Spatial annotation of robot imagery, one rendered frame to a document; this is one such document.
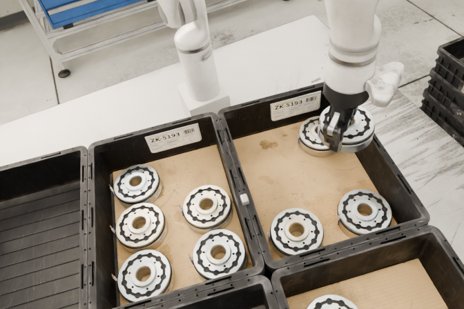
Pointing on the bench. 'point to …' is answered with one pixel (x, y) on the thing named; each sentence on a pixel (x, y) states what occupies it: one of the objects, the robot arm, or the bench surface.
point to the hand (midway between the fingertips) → (340, 135)
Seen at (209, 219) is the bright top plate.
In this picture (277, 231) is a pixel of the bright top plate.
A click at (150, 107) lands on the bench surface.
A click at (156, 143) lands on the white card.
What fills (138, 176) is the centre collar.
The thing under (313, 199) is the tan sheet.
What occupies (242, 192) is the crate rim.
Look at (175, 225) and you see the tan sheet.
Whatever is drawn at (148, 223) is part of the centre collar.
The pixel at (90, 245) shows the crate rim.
